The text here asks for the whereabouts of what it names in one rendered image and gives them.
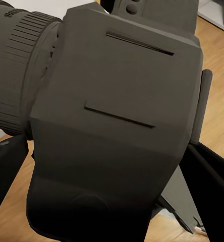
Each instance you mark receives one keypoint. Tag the camera tripod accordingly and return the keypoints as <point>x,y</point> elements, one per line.
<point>176,203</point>

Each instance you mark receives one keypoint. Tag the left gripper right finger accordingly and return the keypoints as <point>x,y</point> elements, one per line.
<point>203,171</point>

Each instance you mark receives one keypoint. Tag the digital camera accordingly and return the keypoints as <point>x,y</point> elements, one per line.
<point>111,95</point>

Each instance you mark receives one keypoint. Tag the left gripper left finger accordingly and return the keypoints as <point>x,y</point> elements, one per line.
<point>13,152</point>

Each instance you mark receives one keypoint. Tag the bookcase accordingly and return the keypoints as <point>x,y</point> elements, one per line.
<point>213,11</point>

